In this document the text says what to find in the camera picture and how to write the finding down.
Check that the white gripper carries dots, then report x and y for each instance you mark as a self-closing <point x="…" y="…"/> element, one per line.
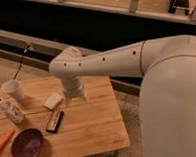
<point x="73" y="88"/>

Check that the black chalkboard eraser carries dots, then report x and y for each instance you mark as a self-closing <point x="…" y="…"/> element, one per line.
<point x="54" y="121"/>

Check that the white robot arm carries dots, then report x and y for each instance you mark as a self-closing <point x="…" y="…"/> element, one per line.
<point x="167" y="101"/>

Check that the white sponge block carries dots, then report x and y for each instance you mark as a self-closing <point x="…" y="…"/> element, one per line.
<point x="53" y="101"/>

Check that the white plastic cup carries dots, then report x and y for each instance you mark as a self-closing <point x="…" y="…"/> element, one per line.
<point x="14" y="89"/>

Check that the white patterned bottle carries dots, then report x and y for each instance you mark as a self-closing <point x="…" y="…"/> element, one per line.
<point x="11" y="111"/>

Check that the purple bowl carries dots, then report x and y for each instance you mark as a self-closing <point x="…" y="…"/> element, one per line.
<point x="28" y="143"/>

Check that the orange carrot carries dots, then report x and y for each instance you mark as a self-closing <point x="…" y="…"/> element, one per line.
<point x="4" y="139"/>

